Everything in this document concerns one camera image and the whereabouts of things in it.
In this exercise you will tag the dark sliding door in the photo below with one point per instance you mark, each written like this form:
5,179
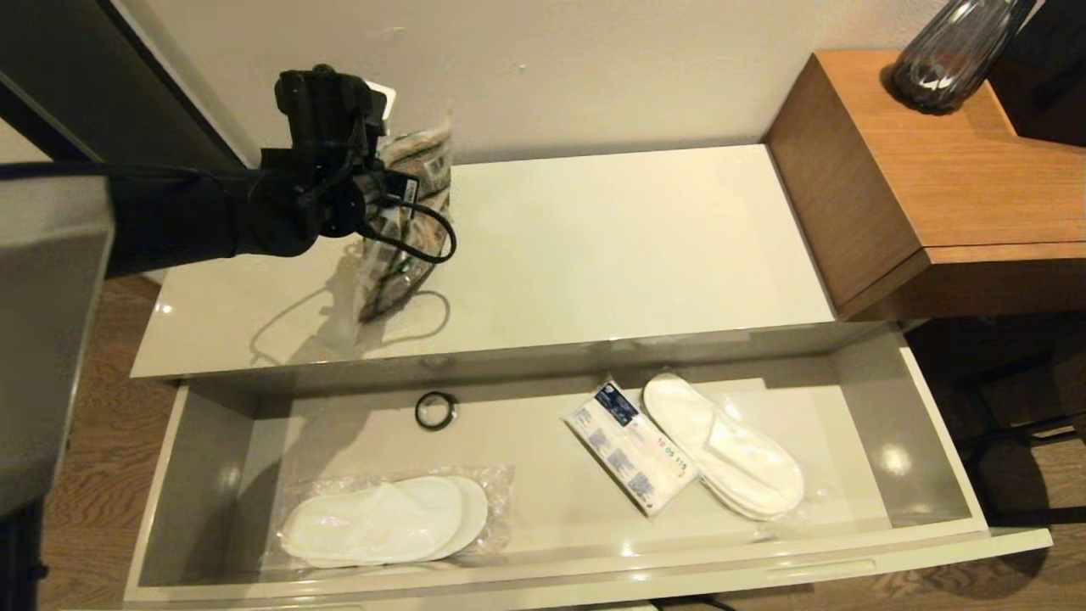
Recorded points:
85,51

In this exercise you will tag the brown wooden desk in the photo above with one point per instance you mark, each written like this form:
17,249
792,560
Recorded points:
950,187

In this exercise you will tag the black metal stool frame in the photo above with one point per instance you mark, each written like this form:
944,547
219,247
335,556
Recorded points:
1018,424

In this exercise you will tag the black tape roll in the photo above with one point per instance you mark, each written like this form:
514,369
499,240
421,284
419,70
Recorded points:
418,412

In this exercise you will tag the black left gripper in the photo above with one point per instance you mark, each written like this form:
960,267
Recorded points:
327,110

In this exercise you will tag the white tissue pack blue label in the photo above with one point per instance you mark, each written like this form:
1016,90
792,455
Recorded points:
632,450

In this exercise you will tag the dark ribbed glass vase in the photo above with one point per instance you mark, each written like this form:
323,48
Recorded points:
950,59

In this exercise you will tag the beige glossy drawer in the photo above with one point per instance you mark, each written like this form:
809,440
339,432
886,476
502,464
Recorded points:
551,475

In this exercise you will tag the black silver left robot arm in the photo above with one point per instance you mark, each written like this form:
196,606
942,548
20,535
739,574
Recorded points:
187,216

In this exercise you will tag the bagged white slippers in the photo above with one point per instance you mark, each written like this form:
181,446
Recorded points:
734,458
382,522

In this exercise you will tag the beige glossy cabinet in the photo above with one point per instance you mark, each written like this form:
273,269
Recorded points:
594,255

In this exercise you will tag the green brown snack bag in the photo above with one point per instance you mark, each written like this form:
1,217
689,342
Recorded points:
386,290

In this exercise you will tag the black box on desk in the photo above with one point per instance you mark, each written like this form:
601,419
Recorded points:
1048,85

